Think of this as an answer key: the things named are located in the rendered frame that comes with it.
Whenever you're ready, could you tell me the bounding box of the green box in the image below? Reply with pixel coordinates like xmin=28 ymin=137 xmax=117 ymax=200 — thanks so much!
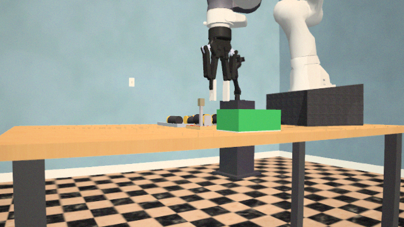
xmin=217 ymin=109 xmax=281 ymax=133

